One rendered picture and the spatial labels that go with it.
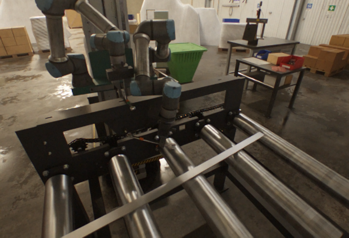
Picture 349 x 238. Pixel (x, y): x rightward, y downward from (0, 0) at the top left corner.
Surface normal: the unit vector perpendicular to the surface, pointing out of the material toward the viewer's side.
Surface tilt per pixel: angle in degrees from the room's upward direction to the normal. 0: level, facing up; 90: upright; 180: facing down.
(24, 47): 90
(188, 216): 0
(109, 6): 90
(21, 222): 0
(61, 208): 26
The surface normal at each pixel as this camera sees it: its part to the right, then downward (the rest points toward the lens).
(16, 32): 0.56, 0.41
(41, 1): -0.44, 0.33
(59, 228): 0.29, -0.90
